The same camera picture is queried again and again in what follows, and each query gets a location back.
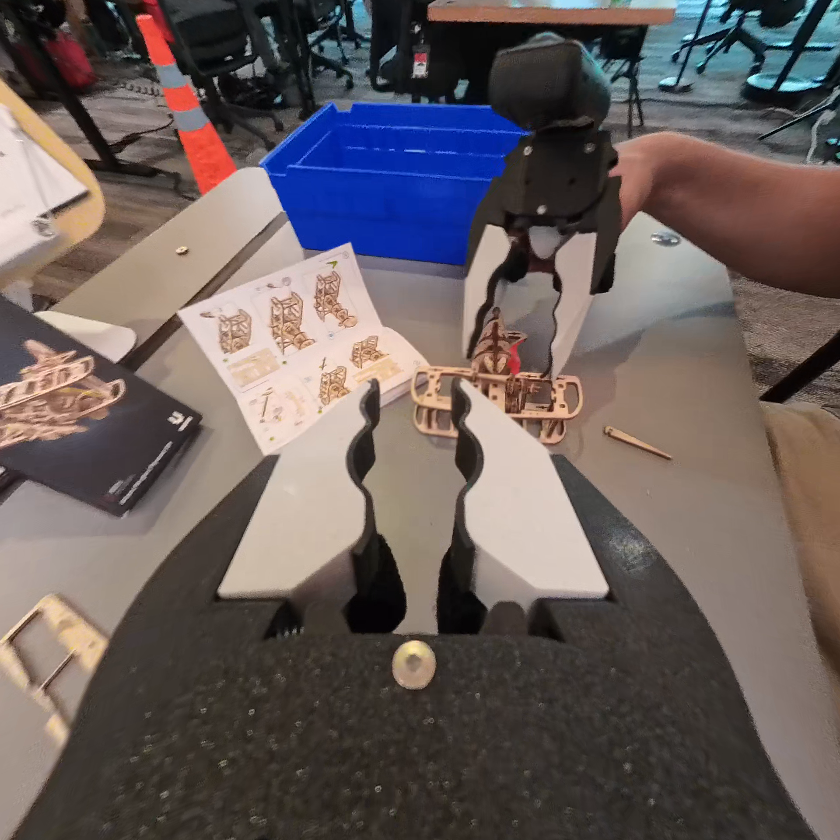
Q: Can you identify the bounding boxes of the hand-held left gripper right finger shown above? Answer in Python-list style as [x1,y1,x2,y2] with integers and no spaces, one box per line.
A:
[436,377,609,634]

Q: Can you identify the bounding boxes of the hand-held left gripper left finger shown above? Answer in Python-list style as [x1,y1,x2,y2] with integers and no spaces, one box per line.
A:
[218,378,406,634]

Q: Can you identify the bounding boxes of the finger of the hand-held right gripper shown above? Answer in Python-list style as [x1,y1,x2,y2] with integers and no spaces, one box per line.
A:
[462,230,521,360]
[545,230,598,383]

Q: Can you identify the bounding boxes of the wooden model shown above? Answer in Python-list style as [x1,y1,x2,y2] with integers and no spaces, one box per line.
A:
[411,307,584,446]

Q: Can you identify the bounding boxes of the person's right forearm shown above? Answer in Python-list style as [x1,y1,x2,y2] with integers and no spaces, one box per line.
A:
[656,131,840,300]

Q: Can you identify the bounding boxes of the grey desk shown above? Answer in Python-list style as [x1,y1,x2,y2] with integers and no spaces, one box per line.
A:
[0,167,840,840]

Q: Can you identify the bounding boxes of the wooden-top background desk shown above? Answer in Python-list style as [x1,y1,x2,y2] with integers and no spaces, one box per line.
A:
[427,0,677,26]

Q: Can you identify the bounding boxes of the person's right hand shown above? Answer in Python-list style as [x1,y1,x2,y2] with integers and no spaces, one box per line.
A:
[609,138,668,231]

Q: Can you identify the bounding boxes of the pointed wooden spike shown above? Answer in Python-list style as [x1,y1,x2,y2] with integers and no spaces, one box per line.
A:
[603,424,674,461]

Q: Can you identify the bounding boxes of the blue plastic bin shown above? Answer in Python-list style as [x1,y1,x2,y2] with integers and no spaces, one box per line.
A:
[259,101,534,267]

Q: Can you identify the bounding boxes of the open instruction booklet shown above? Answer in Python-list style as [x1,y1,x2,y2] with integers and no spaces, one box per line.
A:
[177,242,429,458]

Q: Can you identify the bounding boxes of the black model kit box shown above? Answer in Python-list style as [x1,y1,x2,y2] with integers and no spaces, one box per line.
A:
[0,295,203,518]

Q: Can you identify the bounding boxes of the black office chair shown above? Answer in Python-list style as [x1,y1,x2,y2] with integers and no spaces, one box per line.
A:
[659,0,770,94]
[160,0,278,151]

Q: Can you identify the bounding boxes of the black metal bar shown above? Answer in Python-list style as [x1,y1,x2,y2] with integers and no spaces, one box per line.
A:
[759,327,840,404]

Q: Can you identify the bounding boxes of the wooden sheet with rectangular cutouts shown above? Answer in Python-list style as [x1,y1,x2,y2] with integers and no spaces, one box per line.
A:
[0,593,110,746]

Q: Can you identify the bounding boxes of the black stand base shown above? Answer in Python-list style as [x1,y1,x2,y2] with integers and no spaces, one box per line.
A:
[740,0,840,105]

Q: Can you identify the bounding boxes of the person's khaki trousers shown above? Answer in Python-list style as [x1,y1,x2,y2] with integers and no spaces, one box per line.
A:
[760,400,840,665]

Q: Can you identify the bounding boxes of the orange traffic cone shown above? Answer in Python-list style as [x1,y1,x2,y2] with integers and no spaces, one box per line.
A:
[135,13,238,196]

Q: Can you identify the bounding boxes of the light wooden side table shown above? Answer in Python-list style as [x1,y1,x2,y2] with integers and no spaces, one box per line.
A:
[0,77,108,309]

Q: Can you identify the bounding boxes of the white papers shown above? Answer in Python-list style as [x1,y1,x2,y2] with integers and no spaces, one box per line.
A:
[0,105,90,265]

